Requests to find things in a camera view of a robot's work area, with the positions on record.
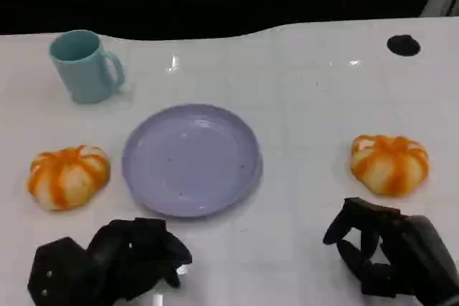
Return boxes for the lilac plate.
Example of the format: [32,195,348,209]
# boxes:
[121,103,264,219]

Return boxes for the orange white toy bread roll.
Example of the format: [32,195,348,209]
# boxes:
[27,145,111,212]
[350,134,430,199]

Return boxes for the black round table grommet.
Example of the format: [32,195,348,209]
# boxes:
[386,34,421,57]

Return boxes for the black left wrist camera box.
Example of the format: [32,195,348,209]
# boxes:
[27,236,93,306]

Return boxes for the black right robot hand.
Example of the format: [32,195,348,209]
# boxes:
[322,197,459,306]

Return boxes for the pale green mug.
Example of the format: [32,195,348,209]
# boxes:
[49,29,126,105]

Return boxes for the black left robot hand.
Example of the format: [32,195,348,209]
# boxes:
[85,216,193,306]

